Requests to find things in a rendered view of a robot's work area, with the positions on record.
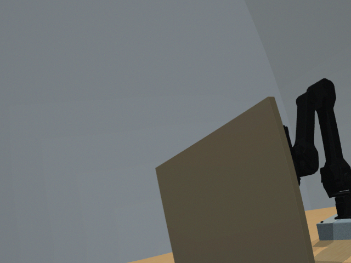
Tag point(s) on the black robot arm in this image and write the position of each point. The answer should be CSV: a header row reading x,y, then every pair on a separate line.
x,y
336,174

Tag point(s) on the tan flat board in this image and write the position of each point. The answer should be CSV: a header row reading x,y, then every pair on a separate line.
x,y
234,197

